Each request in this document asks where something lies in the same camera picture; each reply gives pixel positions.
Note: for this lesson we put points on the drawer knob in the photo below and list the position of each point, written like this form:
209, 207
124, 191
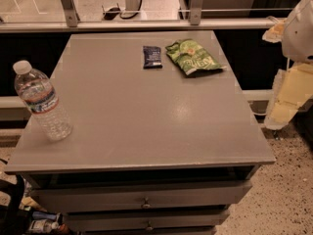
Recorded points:
149, 227
146, 205

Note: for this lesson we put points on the clear plastic water bottle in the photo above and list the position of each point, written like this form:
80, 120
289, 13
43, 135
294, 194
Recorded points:
40, 97

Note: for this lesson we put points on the black bag on floor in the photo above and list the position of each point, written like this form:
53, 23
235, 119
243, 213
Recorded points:
13, 220

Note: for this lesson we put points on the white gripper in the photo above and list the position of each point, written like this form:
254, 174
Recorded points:
299, 36

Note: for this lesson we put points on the lower grey drawer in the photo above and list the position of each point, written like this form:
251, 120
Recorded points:
115, 221

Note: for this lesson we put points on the grey drawer cabinet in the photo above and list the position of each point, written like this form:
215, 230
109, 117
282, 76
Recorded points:
133, 126

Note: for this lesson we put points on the upper grey drawer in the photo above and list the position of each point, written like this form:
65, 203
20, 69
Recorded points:
131, 197

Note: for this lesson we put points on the lower drawer knob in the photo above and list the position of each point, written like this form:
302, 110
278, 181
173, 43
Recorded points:
149, 227

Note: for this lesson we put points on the upper drawer knob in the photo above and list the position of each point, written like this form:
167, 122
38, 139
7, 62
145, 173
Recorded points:
146, 205

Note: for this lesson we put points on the green kettle chips bag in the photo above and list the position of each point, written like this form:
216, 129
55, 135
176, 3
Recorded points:
190, 57

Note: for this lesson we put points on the white floor stand base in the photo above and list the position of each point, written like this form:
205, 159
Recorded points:
131, 9

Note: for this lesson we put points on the grey metal railing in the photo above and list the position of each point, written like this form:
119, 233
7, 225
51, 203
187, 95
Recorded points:
18, 16

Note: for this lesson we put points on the blue rxbar blueberry wrapper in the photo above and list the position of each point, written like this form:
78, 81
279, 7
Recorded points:
152, 57

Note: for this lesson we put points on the grey drawer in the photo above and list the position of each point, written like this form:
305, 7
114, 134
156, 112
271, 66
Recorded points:
131, 197
115, 221

